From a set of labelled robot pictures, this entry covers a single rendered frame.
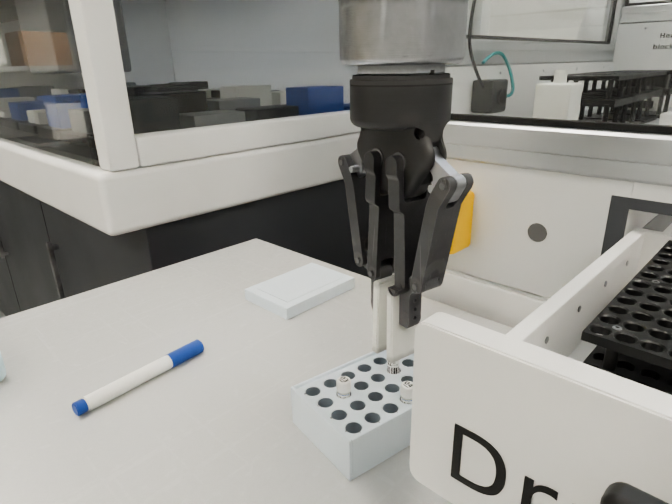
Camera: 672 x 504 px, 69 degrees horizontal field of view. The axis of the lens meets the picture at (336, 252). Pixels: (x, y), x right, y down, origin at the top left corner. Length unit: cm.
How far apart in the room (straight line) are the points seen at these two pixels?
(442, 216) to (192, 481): 28
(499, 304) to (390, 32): 40
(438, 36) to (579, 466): 26
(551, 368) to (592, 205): 35
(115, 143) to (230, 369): 45
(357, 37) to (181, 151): 60
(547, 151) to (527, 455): 38
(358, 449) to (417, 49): 28
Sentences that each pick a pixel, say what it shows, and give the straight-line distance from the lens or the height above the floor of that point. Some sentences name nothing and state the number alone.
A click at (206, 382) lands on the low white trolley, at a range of 53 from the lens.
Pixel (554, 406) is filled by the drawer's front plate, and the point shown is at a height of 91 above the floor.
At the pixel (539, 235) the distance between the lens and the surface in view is 60.
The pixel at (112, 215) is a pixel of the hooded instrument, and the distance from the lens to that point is 87.
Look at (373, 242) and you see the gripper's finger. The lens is 41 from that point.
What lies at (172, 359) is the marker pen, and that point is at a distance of 55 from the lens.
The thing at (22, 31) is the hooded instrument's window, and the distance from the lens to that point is 108.
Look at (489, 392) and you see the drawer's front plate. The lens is 26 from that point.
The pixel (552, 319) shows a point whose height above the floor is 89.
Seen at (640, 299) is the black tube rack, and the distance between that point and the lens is 40.
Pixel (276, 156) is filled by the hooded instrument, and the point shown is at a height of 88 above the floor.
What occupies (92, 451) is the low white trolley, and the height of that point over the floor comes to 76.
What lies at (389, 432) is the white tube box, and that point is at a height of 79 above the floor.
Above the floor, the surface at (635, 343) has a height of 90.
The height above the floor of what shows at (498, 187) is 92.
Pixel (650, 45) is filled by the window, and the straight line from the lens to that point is 57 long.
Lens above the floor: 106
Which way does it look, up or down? 21 degrees down
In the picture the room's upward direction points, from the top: 1 degrees counter-clockwise
